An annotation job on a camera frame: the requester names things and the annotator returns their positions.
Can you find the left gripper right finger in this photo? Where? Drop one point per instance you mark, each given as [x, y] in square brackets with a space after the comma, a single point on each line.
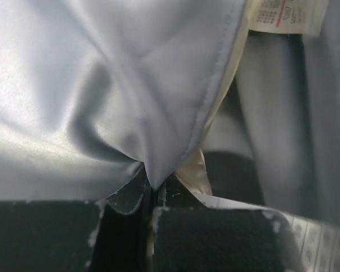
[188, 236]

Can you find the grey pillowcase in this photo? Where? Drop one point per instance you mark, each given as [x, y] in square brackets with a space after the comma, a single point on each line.
[92, 92]

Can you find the cream bear-print pillow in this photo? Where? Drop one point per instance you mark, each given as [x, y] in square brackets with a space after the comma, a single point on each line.
[276, 17]

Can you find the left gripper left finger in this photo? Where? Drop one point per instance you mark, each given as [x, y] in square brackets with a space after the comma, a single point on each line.
[85, 235]

